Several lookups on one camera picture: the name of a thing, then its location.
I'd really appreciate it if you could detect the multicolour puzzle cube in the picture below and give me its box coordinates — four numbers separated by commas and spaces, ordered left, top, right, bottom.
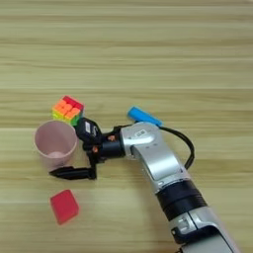
51, 95, 85, 127

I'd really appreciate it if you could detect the black box with white label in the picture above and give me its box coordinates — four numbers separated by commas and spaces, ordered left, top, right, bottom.
74, 117, 104, 146

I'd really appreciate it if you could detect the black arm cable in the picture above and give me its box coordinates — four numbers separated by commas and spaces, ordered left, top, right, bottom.
159, 126, 196, 171

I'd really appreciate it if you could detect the pink plastic cup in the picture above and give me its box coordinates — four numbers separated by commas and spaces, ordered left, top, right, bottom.
33, 120, 79, 173

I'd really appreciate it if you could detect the blue rectangular block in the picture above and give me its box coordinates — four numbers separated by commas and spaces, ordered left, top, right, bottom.
126, 106, 163, 127

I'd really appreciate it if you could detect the red block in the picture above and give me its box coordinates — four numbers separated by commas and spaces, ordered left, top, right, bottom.
49, 189, 80, 226

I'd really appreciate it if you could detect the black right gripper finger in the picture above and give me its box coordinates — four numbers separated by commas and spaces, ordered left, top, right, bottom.
48, 165, 98, 181

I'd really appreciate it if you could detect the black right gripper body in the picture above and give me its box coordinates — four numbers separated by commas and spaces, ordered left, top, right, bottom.
81, 125, 128, 170

